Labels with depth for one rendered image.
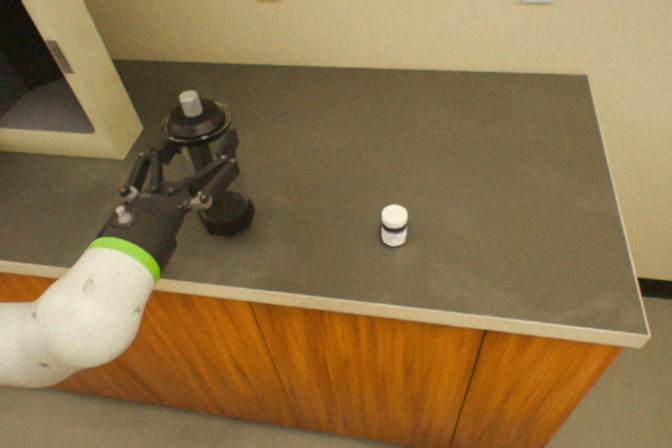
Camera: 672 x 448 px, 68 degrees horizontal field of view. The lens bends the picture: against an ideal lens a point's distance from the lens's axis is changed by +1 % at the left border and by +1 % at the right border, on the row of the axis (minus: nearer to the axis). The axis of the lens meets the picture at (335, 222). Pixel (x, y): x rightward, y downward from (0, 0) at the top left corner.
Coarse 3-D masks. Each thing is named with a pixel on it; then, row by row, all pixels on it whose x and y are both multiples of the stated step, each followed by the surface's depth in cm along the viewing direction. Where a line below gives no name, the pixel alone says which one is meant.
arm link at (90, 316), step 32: (96, 256) 58; (128, 256) 59; (64, 288) 54; (96, 288) 54; (128, 288) 57; (32, 320) 54; (64, 320) 52; (96, 320) 53; (128, 320) 56; (32, 352) 56; (64, 352) 53; (96, 352) 54
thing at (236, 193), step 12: (228, 108) 80; (228, 120) 78; (168, 132) 77; (216, 132) 76; (228, 132) 80; (204, 144) 76; (216, 144) 78; (180, 156) 80; (192, 156) 78; (204, 156) 79; (216, 156) 79; (192, 168) 81; (240, 168) 87; (240, 180) 87; (228, 192) 85; (240, 192) 88; (216, 204) 86; (228, 204) 87; (240, 204) 89; (204, 216) 90; (216, 216) 88; (228, 216) 89; (240, 216) 91
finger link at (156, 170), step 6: (150, 150) 78; (156, 150) 78; (150, 156) 78; (156, 156) 78; (150, 162) 76; (156, 162) 76; (150, 168) 75; (156, 168) 75; (150, 174) 74; (156, 174) 74; (162, 174) 77; (150, 180) 72; (156, 180) 72; (162, 180) 77; (150, 186) 71; (156, 186) 71; (156, 192) 71
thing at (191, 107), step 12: (180, 96) 75; (192, 96) 75; (180, 108) 79; (192, 108) 76; (204, 108) 78; (216, 108) 78; (168, 120) 77; (180, 120) 76; (192, 120) 76; (204, 120) 76; (216, 120) 77; (180, 132) 76; (192, 132) 75; (204, 132) 76
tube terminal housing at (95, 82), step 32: (32, 0) 86; (64, 0) 92; (64, 32) 93; (96, 32) 101; (96, 64) 102; (96, 96) 103; (128, 96) 113; (0, 128) 113; (96, 128) 107; (128, 128) 114
